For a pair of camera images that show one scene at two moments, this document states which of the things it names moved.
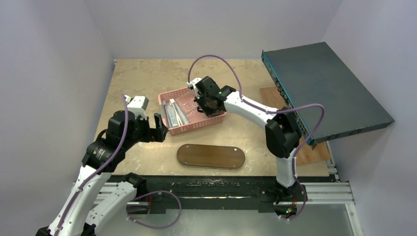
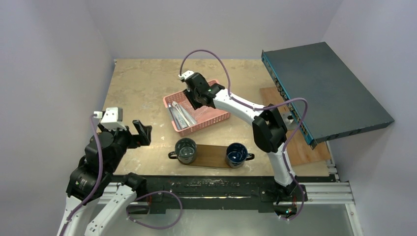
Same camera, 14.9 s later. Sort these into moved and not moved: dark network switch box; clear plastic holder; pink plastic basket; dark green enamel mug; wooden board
Moved: dark green enamel mug; pink plastic basket; clear plastic holder
Not moved: dark network switch box; wooden board
